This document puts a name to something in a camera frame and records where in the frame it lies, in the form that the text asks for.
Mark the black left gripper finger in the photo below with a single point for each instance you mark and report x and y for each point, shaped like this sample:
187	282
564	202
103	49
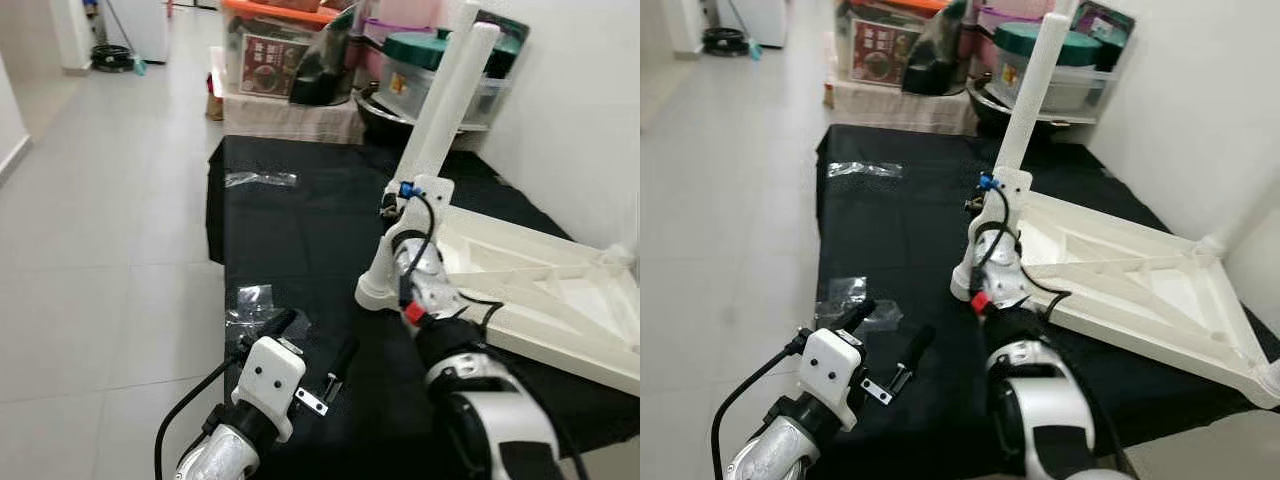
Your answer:
276	323
857	314
344	360
916	350

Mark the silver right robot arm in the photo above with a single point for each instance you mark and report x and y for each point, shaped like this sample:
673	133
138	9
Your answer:
1040	400
470	400

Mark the cross-shaped clear tape piece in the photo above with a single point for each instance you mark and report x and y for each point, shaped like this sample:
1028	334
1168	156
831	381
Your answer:
850	300
255	305

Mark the black tablecloth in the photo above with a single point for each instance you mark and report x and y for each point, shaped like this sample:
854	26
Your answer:
900	230
300	230

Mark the black wok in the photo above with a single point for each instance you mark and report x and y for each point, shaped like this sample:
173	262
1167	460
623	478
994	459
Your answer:
375	115
985	105

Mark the clear tape strip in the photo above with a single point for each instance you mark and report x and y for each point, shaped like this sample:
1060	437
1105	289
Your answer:
260	180
865	168

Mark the clear plastic storage box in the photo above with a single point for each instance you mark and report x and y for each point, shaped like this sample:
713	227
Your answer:
1085	90
405	90

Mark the beige patterned bench cloth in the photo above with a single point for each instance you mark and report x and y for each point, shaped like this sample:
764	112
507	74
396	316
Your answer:
290	118
900	108

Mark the black bag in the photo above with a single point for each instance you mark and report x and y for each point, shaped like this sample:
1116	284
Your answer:
325	65
935	55

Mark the green pot lid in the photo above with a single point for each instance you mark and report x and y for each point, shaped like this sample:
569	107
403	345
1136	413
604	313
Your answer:
415	48
1085	48

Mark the white plastic table top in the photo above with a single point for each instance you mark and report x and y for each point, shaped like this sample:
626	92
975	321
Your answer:
540	290
1130	280

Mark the storage box with orange lid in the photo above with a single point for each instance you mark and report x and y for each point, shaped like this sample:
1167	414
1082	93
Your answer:
880	50
265	60

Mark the dark metal tray with label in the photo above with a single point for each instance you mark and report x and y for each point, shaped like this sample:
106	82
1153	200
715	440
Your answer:
505	40
1100	22

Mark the mop with teal head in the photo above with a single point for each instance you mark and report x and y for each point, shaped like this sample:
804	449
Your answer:
138	65
752	50

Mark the white cabinet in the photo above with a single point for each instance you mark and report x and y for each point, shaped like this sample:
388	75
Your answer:
765	18
140	25

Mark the black round floor object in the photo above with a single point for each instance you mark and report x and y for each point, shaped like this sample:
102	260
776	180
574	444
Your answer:
112	58
725	42

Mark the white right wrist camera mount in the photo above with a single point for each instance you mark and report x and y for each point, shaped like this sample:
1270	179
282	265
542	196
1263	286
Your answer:
425	200
1010	190

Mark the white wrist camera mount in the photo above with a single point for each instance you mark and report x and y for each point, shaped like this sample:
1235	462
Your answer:
270	375
830	365
1010	190
425	200

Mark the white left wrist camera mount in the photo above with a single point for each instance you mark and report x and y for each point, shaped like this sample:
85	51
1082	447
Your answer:
270	375
830	365

